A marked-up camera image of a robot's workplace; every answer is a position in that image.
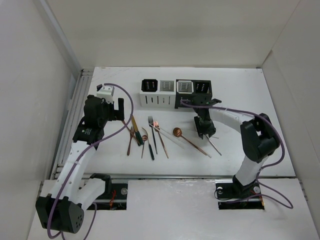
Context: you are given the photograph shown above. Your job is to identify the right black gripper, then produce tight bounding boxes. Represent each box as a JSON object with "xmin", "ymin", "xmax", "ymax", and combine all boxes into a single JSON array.
[{"xmin": 194, "ymin": 115, "xmax": 217, "ymax": 138}]

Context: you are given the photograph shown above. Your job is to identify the large copper spoon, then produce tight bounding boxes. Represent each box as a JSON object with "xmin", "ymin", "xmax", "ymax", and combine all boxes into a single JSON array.
[{"xmin": 172, "ymin": 127, "xmax": 208, "ymax": 156}]

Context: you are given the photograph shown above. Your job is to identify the white chopstick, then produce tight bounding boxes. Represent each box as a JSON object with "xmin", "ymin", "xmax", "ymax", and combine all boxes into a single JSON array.
[
  {"xmin": 149, "ymin": 124, "xmax": 212, "ymax": 158},
  {"xmin": 159, "ymin": 128, "xmax": 185, "ymax": 149}
]

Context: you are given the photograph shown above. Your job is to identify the rose copper fork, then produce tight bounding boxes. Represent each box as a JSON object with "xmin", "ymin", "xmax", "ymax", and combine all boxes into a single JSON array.
[{"xmin": 153, "ymin": 121, "xmax": 169, "ymax": 159}]

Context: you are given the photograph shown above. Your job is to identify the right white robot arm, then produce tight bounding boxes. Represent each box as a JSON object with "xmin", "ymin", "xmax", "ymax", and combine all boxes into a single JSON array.
[{"xmin": 183, "ymin": 96, "xmax": 284, "ymax": 199}]

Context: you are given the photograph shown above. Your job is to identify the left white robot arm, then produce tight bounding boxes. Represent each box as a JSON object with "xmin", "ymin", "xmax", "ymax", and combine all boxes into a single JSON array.
[{"xmin": 35, "ymin": 95, "xmax": 125, "ymax": 234}]

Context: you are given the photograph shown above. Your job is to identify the copper knife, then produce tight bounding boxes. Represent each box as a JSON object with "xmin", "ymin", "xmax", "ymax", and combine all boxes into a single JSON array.
[{"xmin": 126, "ymin": 126, "xmax": 141, "ymax": 146}]

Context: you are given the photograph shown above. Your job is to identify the copper fork short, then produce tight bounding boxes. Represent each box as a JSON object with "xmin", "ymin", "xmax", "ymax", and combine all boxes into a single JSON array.
[{"xmin": 126, "ymin": 126, "xmax": 134, "ymax": 156}]

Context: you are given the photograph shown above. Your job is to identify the black fork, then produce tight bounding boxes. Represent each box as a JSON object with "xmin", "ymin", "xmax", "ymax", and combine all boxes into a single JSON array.
[{"xmin": 148, "ymin": 116, "xmax": 158, "ymax": 154}]

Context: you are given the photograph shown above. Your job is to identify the small copper spoon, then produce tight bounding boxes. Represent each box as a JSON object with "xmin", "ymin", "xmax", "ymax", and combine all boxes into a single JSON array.
[{"xmin": 141, "ymin": 135, "xmax": 148, "ymax": 159}]

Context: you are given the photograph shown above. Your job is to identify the black utensil caddy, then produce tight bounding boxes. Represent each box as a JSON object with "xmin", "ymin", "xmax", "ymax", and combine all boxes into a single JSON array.
[{"xmin": 174, "ymin": 79, "xmax": 213, "ymax": 109}]

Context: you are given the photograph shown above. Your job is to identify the white utensil caddy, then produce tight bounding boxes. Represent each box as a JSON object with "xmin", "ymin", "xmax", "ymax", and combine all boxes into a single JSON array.
[{"xmin": 139, "ymin": 80, "xmax": 176, "ymax": 109}]

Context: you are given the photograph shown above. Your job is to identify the white insert bin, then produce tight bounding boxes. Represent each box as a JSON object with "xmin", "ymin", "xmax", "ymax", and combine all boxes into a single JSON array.
[{"xmin": 176, "ymin": 79, "xmax": 194, "ymax": 94}]

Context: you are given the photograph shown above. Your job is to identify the grey insert bin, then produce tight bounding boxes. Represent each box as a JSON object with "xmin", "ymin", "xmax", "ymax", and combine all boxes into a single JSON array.
[{"xmin": 159, "ymin": 80, "xmax": 175, "ymax": 92}]

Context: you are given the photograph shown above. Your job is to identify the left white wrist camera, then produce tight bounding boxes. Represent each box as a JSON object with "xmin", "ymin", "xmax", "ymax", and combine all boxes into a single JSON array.
[{"xmin": 96, "ymin": 84, "xmax": 115, "ymax": 104}]

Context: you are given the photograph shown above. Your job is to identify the gold knife green handle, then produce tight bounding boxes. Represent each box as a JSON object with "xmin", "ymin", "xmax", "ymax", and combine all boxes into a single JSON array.
[{"xmin": 131, "ymin": 116, "xmax": 144, "ymax": 145}]

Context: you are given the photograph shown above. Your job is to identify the aluminium rail frame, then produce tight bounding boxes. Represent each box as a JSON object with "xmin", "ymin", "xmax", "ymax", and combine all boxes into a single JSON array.
[{"xmin": 48, "ymin": 68, "xmax": 94, "ymax": 180}]

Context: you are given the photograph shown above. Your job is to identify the gold fork green handle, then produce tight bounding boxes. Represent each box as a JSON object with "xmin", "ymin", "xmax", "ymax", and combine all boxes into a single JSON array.
[{"xmin": 141, "ymin": 127, "xmax": 155, "ymax": 161}]

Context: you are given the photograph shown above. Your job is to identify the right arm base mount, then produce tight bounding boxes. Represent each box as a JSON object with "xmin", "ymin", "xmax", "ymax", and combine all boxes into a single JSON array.
[{"xmin": 214, "ymin": 179, "xmax": 265, "ymax": 210}]

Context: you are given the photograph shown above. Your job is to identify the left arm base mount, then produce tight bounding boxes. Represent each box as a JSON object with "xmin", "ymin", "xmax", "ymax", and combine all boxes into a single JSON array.
[{"xmin": 94, "ymin": 183, "xmax": 128, "ymax": 211}]

